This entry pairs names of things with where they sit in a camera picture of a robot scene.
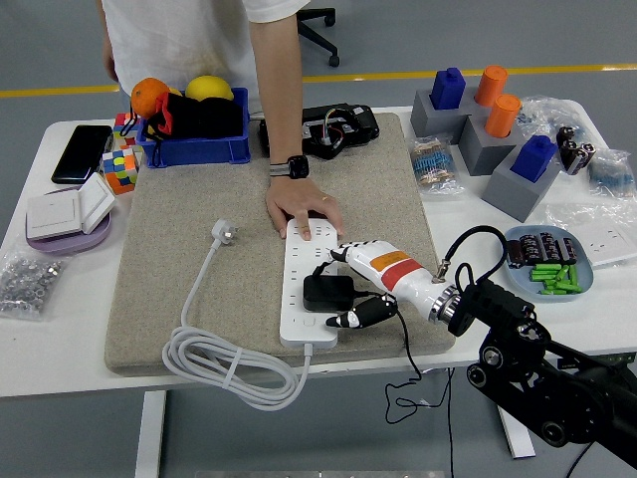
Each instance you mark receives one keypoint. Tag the person's left hand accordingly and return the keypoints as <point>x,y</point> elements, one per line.
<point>298,199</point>

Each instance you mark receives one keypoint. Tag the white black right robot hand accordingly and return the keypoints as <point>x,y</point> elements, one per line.
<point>398,269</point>

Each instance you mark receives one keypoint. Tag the person's right hand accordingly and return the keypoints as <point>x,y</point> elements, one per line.
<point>112,67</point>

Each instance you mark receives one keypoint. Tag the black plug adapter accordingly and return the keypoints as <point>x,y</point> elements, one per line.
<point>326,294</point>

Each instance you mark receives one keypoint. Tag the white power strip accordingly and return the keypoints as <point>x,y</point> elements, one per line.
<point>308,331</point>

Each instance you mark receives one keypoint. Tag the person's right forearm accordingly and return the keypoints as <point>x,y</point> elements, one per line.
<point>105,25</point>

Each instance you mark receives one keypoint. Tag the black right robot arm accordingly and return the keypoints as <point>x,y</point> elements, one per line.
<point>497,309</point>

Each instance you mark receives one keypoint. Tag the black wrist watch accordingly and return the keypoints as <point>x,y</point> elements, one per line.
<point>296,167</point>

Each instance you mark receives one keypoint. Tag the orange fruit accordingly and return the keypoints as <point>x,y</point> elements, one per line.
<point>147,94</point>

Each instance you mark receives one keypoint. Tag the colourful puzzle cube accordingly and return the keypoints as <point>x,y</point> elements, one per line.
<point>122,122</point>
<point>122,169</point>

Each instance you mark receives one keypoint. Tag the person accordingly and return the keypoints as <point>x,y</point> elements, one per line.
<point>189,40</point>

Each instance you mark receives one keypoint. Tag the black smartphone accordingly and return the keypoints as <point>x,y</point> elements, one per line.
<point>82,152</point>

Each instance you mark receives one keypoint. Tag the open black electronic housing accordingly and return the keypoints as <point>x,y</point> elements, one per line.
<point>358,124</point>

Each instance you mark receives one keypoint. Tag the yellow lemon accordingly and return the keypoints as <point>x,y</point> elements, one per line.
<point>209,87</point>

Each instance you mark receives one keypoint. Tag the grey-brown felt mat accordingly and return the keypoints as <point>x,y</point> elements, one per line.
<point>199,189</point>

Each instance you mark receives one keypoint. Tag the bag of striped resistors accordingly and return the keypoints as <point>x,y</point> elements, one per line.
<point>435,164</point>

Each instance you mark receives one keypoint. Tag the blue plastic bin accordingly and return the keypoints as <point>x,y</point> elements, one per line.
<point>199,149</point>

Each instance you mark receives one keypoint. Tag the black capacitor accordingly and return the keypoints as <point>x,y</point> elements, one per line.
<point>531,249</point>
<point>568,250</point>
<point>550,247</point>
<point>516,255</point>

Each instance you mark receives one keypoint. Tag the light blue plate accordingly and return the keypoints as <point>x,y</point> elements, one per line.
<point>522,281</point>

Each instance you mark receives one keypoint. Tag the grey holder block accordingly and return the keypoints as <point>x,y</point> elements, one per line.
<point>480,154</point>
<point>423,119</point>
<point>507,194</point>

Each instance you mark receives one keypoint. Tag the black office chair base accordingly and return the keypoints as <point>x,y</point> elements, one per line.
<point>334,61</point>

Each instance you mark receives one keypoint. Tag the clear plastic bag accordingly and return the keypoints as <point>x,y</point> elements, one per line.
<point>562,214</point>

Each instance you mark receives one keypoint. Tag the blue square peg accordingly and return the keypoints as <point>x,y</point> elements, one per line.
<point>532,159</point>
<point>448,89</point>

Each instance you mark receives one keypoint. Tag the purple plate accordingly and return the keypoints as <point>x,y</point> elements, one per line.
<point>64,245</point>

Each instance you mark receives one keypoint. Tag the orange cylinder peg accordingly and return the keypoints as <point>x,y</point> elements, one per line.
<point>491,84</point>
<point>502,117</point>

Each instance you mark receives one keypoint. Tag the bag of black capacitors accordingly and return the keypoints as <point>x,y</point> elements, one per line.
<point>574,149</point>

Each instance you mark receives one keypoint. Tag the white table leg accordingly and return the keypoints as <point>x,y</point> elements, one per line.
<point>520,445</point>
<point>149,433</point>

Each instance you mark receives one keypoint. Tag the clear bag of small parts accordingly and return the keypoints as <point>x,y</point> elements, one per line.
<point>547,112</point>

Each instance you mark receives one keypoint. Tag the bag of metal nuts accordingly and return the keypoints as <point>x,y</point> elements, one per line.
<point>27,281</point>

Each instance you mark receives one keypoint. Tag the bag of blue resistors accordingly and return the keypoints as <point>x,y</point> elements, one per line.
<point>612,171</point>

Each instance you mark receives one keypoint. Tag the black table control panel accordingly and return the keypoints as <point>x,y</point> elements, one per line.
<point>624,356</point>

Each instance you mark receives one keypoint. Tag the white wall switch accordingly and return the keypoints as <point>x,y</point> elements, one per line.
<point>97,201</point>
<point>52,214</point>

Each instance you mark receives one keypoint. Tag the white wall socket panel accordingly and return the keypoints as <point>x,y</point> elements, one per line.
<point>604,244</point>

